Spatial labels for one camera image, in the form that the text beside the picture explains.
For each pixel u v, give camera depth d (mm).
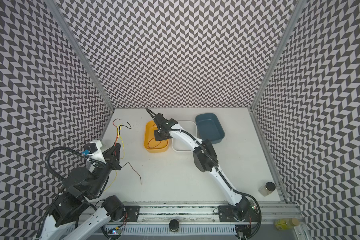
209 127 1063
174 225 626
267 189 738
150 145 975
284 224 632
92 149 488
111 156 534
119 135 612
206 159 616
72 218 435
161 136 871
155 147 912
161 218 721
